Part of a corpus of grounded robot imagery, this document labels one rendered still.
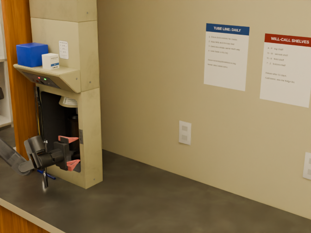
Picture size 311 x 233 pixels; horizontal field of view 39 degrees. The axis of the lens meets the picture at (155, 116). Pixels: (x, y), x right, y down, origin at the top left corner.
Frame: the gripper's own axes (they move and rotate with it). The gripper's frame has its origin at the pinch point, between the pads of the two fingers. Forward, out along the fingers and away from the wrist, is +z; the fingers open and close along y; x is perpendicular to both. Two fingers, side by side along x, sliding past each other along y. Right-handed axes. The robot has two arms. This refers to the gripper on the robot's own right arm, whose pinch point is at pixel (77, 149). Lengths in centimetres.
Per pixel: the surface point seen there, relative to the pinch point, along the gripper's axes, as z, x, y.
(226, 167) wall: 57, -38, -17
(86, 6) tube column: 15, 5, 58
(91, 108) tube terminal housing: 16.9, 8.4, 13.3
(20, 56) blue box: -1.3, 32.5, 37.5
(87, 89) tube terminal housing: 14.3, 7.6, 22.5
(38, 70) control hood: -1.4, 19.8, 32.0
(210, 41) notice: 54, -31, 41
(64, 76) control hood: 1.5, 6.6, 29.9
